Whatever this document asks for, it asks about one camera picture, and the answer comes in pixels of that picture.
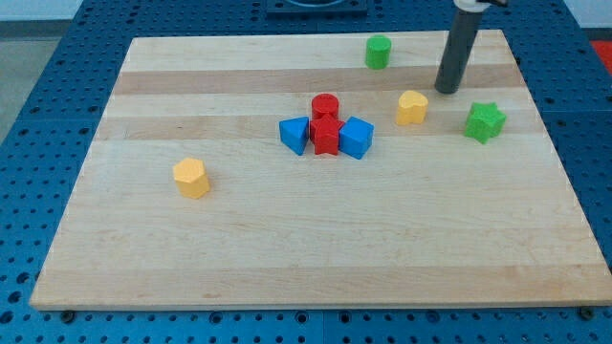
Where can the green cylinder block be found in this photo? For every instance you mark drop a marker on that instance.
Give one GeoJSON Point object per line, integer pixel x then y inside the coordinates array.
{"type": "Point", "coordinates": [378, 48]}

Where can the green star block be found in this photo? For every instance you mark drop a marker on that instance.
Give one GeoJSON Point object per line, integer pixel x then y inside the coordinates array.
{"type": "Point", "coordinates": [484, 121]}

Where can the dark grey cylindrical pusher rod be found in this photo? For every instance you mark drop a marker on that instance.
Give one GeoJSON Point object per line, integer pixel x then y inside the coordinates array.
{"type": "Point", "coordinates": [457, 51]}

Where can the blue triangle block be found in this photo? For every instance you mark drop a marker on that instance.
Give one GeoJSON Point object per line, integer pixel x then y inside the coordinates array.
{"type": "Point", "coordinates": [294, 133]}

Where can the blue cube block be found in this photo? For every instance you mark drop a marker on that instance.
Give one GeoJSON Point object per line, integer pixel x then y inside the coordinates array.
{"type": "Point", "coordinates": [355, 137]}

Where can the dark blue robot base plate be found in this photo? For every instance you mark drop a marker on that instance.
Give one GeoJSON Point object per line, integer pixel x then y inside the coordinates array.
{"type": "Point", "coordinates": [315, 7]}

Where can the red star block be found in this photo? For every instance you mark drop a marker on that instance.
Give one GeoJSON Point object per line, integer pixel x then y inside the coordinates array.
{"type": "Point", "coordinates": [324, 134]}

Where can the red cylinder block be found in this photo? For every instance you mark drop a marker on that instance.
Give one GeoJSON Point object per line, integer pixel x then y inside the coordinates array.
{"type": "Point", "coordinates": [325, 105]}

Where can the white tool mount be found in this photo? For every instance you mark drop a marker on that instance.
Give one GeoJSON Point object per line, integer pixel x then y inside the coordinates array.
{"type": "Point", "coordinates": [479, 5]}

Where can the wooden board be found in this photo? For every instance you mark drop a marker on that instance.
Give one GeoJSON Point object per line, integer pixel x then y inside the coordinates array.
{"type": "Point", "coordinates": [427, 218]}

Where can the yellow heart block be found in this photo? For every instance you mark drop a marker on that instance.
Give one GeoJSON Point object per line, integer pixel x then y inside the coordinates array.
{"type": "Point", "coordinates": [412, 108]}

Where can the yellow hexagon block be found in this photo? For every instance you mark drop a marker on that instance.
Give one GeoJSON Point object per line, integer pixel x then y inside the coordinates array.
{"type": "Point", "coordinates": [191, 178]}

